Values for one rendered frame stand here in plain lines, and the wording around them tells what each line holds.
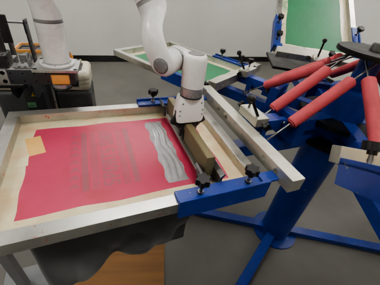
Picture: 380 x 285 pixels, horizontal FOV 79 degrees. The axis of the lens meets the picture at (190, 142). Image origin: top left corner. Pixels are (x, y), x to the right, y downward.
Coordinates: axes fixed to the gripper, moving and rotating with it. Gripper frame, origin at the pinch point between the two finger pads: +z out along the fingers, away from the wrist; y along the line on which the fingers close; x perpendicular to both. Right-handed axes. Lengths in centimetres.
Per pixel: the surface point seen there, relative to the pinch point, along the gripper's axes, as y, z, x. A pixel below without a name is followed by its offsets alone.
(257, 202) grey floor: -86, 102, -27
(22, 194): 52, 6, 12
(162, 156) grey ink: 10.7, 5.3, 5.7
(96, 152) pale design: 31.9, 5.9, -2.4
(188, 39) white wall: -152, 58, -381
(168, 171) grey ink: 10.5, 5.3, 13.2
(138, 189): 21.4, 6.0, 17.7
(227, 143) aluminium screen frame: -14.2, 2.6, 7.1
